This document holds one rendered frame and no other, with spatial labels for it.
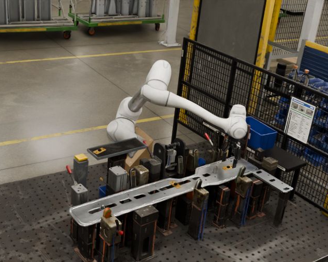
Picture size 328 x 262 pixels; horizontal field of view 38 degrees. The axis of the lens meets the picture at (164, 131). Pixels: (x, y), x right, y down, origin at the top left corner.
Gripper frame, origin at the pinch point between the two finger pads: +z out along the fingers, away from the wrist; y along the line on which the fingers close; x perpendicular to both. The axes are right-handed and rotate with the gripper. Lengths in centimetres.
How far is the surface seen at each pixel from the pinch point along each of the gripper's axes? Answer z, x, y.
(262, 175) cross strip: 4.9, 13.4, 19.2
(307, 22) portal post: -24, 368, -220
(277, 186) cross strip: 4.9, 12.1, 34.1
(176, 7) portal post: 27, 403, -556
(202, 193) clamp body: 0.5, -42.6, 20.8
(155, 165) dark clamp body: -2, -51, -16
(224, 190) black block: 5.9, -21.1, 18.7
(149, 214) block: 3, -82, 21
